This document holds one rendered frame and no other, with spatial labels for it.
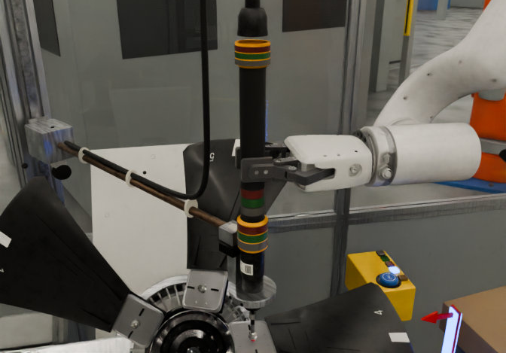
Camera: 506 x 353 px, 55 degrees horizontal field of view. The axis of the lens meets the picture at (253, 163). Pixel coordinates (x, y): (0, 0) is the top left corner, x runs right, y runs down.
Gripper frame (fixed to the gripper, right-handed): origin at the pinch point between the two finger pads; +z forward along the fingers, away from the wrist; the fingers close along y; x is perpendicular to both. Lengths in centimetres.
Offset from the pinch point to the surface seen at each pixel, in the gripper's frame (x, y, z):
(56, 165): -17, 47, 34
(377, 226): -53, 70, -57
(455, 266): -72, 70, -89
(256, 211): -6.3, -1.8, -0.2
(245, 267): -15.2, -1.4, 1.0
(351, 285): -47, 33, -32
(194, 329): -23.6, -3.0, 8.6
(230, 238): -12.0, 1.5, 2.8
